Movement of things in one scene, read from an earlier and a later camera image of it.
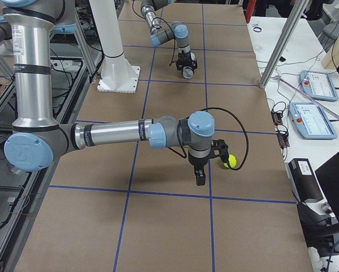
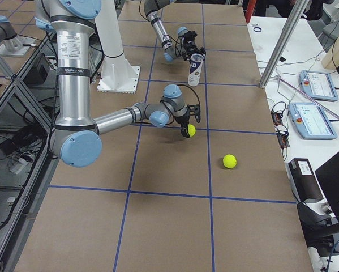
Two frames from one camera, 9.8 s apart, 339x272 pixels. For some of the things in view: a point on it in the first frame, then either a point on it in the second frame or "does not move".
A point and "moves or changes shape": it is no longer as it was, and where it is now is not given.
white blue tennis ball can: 188,72 → 196,61
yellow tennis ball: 232,161 moves or changes shape
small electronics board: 282,135 does not move
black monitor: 334,177 does not move
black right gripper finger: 200,174 → 184,130
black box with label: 303,180 does not move
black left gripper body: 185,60 → 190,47
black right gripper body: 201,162 → 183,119
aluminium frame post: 297,11 does not move
